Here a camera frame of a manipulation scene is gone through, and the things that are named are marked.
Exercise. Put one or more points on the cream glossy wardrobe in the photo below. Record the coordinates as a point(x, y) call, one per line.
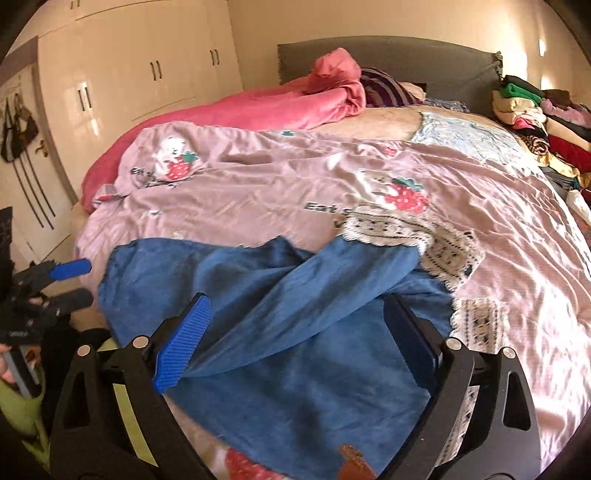
point(138, 55)

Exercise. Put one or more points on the white door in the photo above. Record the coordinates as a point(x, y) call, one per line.
point(51, 194)

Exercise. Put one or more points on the coral pink fleece blanket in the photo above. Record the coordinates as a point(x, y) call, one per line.
point(258, 106)

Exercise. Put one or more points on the purple striped pillow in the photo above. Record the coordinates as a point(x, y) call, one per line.
point(385, 87)

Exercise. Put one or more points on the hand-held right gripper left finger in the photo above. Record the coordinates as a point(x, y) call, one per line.
point(182, 341)

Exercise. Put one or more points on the pile of folded clothes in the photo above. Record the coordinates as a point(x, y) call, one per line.
point(558, 138)

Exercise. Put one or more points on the blue patterned pillow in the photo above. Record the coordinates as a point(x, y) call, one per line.
point(445, 105)

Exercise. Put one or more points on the grey upholstered headboard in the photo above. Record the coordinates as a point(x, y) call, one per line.
point(438, 64)

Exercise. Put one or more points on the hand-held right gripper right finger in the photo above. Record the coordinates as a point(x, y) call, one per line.
point(411, 341)

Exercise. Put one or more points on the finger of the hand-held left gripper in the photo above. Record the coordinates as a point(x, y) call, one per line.
point(74, 300)
point(69, 269)

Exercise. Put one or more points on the brown handbag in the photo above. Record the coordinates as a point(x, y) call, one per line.
point(27, 127)

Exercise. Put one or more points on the blue denim pants lace trim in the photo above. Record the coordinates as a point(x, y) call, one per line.
point(286, 369)

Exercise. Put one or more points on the light blue patterned cloth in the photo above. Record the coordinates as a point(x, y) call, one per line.
point(466, 136)

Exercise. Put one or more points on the dark handbag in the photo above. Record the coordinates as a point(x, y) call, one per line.
point(7, 138)

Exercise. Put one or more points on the beige fleece sheet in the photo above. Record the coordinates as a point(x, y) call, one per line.
point(360, 122)

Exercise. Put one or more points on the pink strawberry print duvet cover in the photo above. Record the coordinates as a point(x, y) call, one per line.
point(277, 175)

